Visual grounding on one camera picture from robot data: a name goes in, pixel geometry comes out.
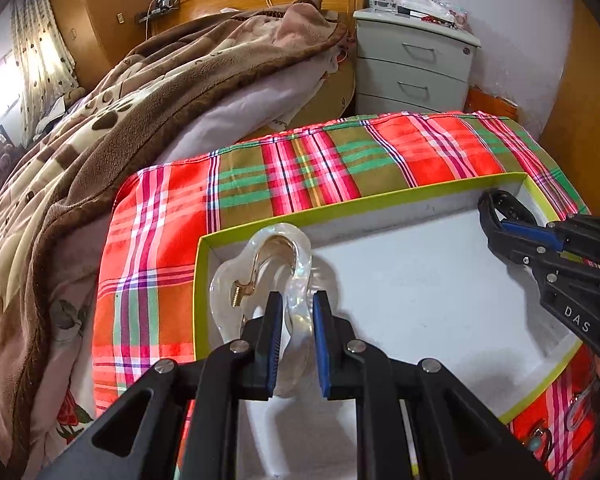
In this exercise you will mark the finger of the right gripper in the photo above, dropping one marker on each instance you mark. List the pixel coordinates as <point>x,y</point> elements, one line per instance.
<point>512,248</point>
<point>538,235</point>

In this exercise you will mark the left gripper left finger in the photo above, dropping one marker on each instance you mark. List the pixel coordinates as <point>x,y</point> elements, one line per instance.
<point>263,336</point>

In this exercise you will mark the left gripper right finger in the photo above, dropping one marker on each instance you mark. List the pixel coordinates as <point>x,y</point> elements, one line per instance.
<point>336,370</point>

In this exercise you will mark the clear heart-shaped bangle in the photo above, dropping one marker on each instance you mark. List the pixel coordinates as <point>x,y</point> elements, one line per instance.
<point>278,258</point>

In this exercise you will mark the black fitness band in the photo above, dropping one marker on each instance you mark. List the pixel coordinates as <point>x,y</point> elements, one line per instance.
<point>494,206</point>

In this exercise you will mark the yellow-green shallow box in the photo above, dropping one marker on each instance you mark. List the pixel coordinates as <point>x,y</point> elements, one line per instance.
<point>413,273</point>

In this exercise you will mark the orange cardboard box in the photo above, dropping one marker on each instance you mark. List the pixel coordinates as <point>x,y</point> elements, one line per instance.
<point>478,100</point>

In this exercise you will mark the wooden door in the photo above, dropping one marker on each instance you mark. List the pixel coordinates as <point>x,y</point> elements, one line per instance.
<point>572,133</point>

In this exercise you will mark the plaid tablecloth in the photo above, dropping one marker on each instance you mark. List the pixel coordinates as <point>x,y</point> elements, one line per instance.
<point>394,152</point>

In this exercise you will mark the grey bedside nightstand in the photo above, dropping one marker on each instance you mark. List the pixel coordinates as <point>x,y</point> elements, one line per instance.
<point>409,64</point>

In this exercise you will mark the floral white bedsheet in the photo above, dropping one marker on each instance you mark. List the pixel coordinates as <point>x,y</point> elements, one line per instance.
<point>251,157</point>

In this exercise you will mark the clutter on nightstand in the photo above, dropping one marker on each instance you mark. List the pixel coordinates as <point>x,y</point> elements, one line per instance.
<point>433,11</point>

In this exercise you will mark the brown paw-print blanket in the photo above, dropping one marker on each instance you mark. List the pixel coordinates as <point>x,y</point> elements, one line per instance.
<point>71,177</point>

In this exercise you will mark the patterned curtain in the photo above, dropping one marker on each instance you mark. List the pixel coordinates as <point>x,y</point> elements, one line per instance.
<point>46,64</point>

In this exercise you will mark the wooden wardrobe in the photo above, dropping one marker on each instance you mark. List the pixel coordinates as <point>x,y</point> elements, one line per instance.
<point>99,33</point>

